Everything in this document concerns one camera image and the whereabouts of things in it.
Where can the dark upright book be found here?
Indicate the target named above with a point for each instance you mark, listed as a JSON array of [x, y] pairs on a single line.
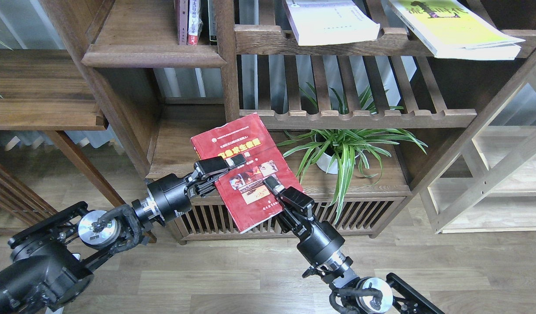
[[211, 24]]

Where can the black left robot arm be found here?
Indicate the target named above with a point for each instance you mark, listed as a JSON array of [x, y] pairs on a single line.
[[54, 260]]

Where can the yellow green book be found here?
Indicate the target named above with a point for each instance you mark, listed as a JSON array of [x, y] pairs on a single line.
[[451, 31]]

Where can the dark wooden bookshelf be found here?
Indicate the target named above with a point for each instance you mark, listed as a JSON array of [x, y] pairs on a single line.
[[156, 93]]

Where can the maroon upright book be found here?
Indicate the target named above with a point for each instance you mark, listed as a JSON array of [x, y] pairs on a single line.
[[181, 13]]

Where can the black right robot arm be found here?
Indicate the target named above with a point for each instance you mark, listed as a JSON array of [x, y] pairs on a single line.
[[351, 294]]

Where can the potted spider plant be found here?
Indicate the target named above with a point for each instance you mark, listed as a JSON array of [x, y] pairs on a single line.
[[348, 149]]

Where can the red white upright book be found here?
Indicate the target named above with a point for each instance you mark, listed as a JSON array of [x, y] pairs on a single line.
[[194, 22]]

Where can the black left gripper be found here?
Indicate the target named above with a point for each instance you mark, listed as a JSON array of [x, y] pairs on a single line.
[[170, 196]]

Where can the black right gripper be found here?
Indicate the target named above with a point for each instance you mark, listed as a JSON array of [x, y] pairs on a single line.
[[319, 242]]

